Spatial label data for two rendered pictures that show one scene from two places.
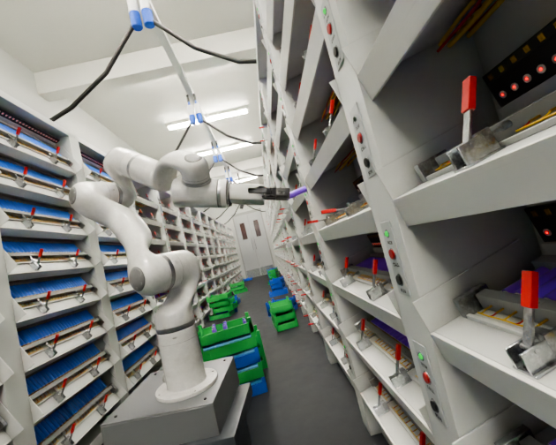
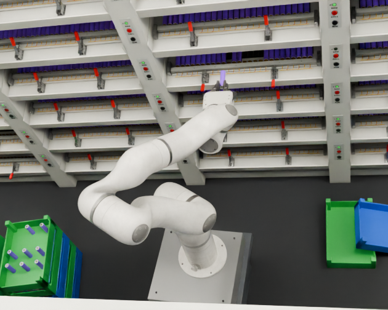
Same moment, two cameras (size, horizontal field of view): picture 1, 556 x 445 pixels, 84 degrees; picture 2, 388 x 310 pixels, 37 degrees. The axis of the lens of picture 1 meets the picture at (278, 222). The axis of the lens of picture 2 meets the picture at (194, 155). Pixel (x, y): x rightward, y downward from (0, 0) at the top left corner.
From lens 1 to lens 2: 215 cm
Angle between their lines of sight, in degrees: 78
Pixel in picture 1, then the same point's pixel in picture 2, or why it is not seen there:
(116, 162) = (156, 166)
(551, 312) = (387, 88)
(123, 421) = (232, 292)
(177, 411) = (238, 256)
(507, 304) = (370, 89)
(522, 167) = not seen: outside the picture
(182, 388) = (217, 253)
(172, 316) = not seen: hidden behind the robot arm
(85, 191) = (148, 216)
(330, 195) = not seen: hidden behind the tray
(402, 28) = not seen: outside the picture
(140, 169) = (183, 152)
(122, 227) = (165, 212)
